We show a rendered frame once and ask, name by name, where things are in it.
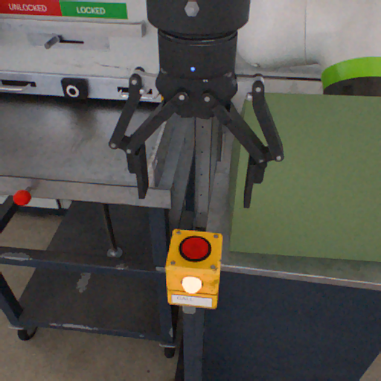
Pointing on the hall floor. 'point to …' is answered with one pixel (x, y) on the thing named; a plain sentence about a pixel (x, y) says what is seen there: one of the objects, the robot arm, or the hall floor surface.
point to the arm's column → (289, 330)
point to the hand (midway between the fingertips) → (194, 190)
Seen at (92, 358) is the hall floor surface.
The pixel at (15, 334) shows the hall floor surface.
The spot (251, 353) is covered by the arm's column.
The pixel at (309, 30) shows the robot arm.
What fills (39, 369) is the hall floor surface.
